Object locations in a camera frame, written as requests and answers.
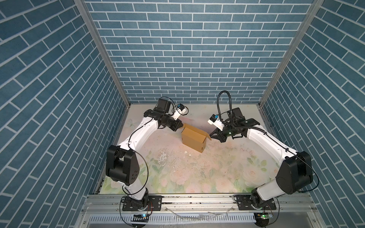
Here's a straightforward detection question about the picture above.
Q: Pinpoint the green circuit board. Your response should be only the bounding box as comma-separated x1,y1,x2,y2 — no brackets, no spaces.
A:
254,213,272,222
131,214,150,223

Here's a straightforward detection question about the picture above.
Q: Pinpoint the left green circuit board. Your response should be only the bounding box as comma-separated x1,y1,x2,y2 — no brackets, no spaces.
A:
131,214,150,223

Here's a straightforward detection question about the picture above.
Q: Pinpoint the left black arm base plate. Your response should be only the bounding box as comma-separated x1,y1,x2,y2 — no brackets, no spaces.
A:
122,195,163,211

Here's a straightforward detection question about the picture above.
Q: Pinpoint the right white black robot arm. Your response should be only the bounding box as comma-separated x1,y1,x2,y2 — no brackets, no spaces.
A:
208,108,314,209

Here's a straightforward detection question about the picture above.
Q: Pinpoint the right green circuit board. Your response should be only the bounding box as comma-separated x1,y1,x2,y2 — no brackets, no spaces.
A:
254,213,272,222

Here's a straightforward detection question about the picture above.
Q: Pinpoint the brown cardboard box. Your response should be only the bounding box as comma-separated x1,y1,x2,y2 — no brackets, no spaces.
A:
182,123,212,153

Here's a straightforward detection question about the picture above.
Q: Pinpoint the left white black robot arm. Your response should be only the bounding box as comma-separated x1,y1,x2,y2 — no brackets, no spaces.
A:
106,97,189,204

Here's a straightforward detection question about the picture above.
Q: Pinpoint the white slotted cable duct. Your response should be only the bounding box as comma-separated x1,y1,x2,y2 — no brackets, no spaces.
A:
89,212,256,225

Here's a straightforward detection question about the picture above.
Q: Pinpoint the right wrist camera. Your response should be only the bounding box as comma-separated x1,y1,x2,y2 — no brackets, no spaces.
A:
208,114,225,131

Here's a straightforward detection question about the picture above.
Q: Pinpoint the aluminium mounting rail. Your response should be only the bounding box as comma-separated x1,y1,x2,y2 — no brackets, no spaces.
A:
82,193,317,214

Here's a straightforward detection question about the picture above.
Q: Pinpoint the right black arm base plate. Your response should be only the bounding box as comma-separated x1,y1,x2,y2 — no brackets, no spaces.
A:
232,194,277,211

